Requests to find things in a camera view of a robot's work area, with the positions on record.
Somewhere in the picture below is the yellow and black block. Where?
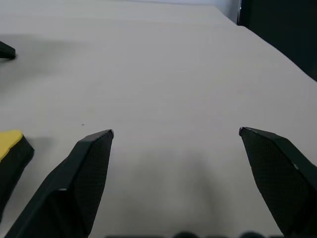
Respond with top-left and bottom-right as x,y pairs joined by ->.
0,129 -> 35,222

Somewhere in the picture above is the dark panel beyond table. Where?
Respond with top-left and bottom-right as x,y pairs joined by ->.
236,0 -> 317,82

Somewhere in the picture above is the black whiteboard stand foot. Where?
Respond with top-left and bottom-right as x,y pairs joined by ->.
0,41 -> 16,60

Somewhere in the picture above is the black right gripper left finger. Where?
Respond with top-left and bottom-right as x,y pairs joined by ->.
4,129 -> 114,238

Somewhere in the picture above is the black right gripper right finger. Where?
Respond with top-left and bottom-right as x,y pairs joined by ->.
238,126 -> 317,238

